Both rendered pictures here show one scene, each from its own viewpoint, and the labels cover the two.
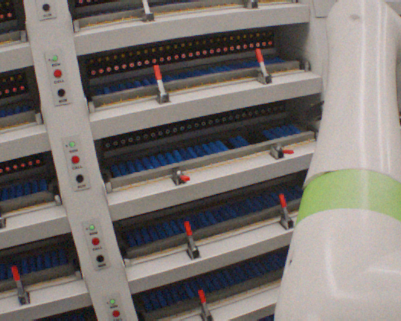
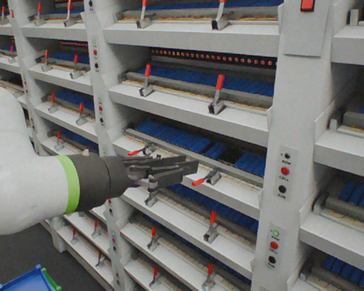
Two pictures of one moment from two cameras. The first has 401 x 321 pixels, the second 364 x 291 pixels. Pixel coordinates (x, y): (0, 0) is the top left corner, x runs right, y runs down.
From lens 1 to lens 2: 1.06 m
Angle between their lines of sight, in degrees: 60
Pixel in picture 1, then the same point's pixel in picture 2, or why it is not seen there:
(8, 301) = not seen: hidden behind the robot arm
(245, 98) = (191, 118)
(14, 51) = (81, 30)
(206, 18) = (172, 34)
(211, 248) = (161, 207)
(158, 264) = (136, 192)
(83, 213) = (102, 139)
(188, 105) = (152, 104)
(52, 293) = not seen: hidden behind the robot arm
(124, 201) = (118, 145)
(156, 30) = (141, 37)
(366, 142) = not seen: outside the picture
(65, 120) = (98, 83)
